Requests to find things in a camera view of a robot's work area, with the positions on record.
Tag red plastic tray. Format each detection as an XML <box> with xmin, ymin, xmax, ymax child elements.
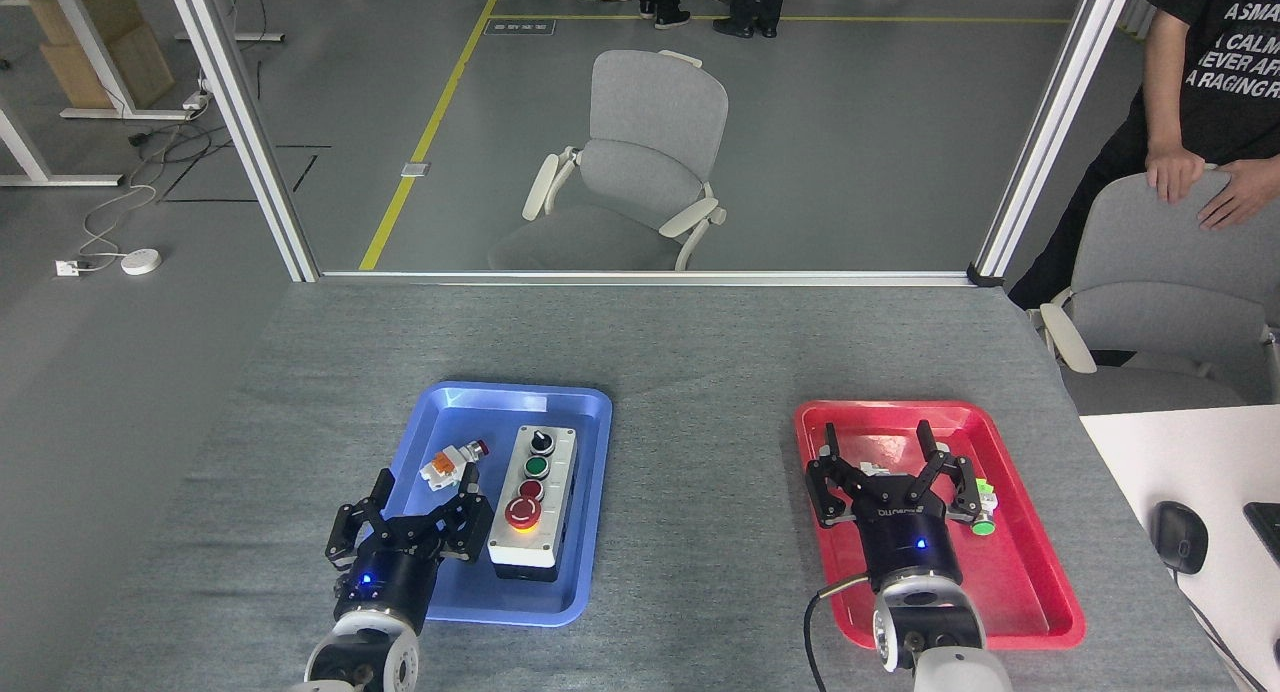
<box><xmin>793</xmin><ymin>400</ymin><xmax>1087</xmax><ymax>651</ymax></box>

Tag white four-button control box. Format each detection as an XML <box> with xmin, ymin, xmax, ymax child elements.
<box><xmin>487</xmin><ymin>424</ymin><xmax>579</xmax><ymax>581</ymax></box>

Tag person in black shirt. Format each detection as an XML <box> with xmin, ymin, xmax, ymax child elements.
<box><xmin>1007</xmin><ymin>0</ymin><xmax>1280</xmax><ymax>368</ymax></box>

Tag person's right hand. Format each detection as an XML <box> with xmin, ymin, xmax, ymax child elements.
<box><xmin>1145</xmin><ymin>147</ymin><xmax>1206</xmax><ymax>205</ymax></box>

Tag black keyboard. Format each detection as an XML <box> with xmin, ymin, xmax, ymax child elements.
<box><xmin>1243</xmin><ymin>502</ymin><xmax>1280</xmax><ymax>563</ymax></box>

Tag white desk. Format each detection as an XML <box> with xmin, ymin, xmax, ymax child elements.
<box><xmin>1078</xmin><ymin>404</ymin><xmax>1280</xmax><ymax>692</ymax></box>

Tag person's left hand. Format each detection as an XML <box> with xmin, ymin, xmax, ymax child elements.
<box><xmin>1197</xmin><ymin>157</ymin><xmax>1280</xmax><ymax>231</ymax></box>

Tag cardboard box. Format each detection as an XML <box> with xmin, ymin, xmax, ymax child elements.
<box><xmin>28</xmin><ymin>0</ymin><xmax>176</xmax><ymax>111</ymax></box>

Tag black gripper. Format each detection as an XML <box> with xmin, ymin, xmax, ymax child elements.
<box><xmin>806</xmin><ymin>420</ymin><xmax>981</xmax><ymax>593</ymax></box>
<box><xmin>325</xmin><ymin>465</ymin><xmax>494</xmax><ymax>628</ymax></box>

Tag white desk frame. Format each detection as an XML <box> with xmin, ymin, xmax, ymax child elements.
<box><xmin>40</xmin><ymin>0</ymin><xmax>201</xmax><ymax>121</ymax></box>
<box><xmin>0</xmin><ymin>102</ymin><xmax>123</xmax><ymax>188</ymax></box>

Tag grey office chair white arms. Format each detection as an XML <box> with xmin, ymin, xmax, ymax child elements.
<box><xmin>1030</xmin><ymin>169</ymin><xmax>1280</xmax><ymax>418</ymax></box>
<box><xmin>487</xmin><ymin>49</ymin><xmax>729</xmax><ymax>272</ymax></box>

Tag black mouse cable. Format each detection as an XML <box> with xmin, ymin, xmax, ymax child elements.
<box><xmin>1175</xmin><ymin>570</ymin><xmax>1251</xmax><ymax>692</ymax></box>

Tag red push button switch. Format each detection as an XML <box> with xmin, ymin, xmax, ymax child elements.
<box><xmin>418</xmin><ymin>438</ymin><xmax>491</xmax><ymax>491</ymax></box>

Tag person in black trousers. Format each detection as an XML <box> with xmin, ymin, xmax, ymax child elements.
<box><xmin>712</xmin><ymin>0</ymin><xmax>789</xmax><ymax>39</ymax></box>

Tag white floor cable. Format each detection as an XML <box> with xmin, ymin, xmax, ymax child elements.
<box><xmin>78</xmin><ymin>182</ymin><xmax>159</xmax><ymax>268</ymax></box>

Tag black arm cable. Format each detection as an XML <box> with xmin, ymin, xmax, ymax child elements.
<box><xmin>805</xmin><ymin>575</ymin><xmax>873</xmax><ymax>692</ymax></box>

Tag green push button switch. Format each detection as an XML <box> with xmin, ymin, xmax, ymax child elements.
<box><xmin>970</xmin><ymin>477</ymin><xmax>1001</xmax><ymax>536</ymax></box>

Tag blue plastic tray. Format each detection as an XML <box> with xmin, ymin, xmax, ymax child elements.
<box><xmin>345</xmin><ymin>380</ymin><xmax>613</xmax><ymax>628</ymax></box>

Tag black computer mouse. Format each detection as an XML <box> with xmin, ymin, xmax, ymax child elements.
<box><xmin>1150</xmin><ymin>500</ymin><xmax>1209</xmax><ymax>576</ymax></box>

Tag silver aluminium post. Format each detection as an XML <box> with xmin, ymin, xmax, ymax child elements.
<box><xmin>160</xmin><ymin>0</ymin><xmax>321</xmax><ymax>283</ymax></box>
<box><xmin>968</xmin><ymin>0</ymin><xmax>1141</xmax><ymax>288</ymax></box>

